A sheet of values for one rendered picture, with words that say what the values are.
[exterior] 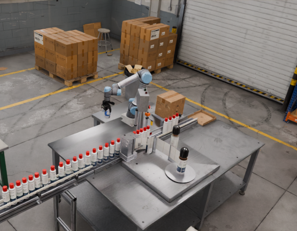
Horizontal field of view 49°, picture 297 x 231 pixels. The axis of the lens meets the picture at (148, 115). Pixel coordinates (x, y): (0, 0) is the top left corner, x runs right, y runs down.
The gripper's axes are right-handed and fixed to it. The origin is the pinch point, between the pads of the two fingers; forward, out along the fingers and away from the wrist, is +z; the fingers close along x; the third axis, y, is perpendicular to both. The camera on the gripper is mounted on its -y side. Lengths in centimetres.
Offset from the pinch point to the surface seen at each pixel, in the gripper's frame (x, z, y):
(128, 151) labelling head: 71, -1, 36
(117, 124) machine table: 6.1, 16.8, -12.1
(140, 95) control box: 53, -48, 6
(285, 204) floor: 196, 100, -145
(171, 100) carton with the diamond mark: 38, -12, -73
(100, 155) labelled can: 56, 1, 59
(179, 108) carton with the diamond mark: 43, 2, -88
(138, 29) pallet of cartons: -228, -9, -297
